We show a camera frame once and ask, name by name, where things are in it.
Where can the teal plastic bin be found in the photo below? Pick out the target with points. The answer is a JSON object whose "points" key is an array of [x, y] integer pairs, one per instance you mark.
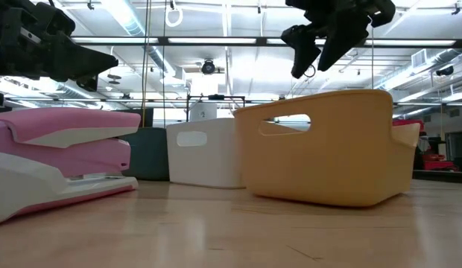
{"points": [[149, 156]]}

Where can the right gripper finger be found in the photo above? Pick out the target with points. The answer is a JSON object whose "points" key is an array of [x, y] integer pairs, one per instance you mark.
{"points": [[342, 37], [303, 44]]}

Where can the pink and white stapler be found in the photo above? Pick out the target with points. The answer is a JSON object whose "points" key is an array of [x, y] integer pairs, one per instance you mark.
{"points": [[59, 156]]}

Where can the silver ventilation duct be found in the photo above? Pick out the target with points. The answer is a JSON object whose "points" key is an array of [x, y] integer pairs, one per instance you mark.
{"points": [[130, 22]]}

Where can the red storage box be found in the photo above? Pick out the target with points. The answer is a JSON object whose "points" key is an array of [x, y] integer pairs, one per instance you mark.
{"points": [[439, 164]]}

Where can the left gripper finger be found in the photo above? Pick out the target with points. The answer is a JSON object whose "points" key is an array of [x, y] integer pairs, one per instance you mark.
{"points": [[82, 61], [87, 83]]}

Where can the black overhead camera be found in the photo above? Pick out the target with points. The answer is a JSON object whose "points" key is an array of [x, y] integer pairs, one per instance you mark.
{"points": [[208, 67]]}

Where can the white plastic bin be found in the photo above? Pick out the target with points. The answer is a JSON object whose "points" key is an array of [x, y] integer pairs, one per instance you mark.
{"points": [[216, 160]]}

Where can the yellow plastic bin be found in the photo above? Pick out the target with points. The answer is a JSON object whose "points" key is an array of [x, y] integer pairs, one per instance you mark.
{"points": [[328, 167]]}

